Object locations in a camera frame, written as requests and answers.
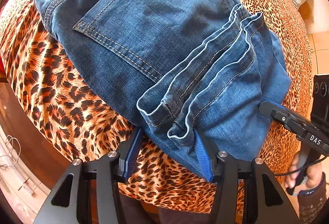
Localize right hand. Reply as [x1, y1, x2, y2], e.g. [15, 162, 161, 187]
[284, 152, 323, 192]

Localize right forearm patterned sleeve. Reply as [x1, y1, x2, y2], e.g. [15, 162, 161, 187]
[297, 172, 327, 223]

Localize blue denim jeans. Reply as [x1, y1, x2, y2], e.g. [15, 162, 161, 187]
[34, 0, 291, 166]

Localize white cable on floor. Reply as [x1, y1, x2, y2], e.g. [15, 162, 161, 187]
[0, 134, 22, 171]

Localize leopard print bedspread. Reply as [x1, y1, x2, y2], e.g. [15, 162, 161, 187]
[1, 0, 312, 213]

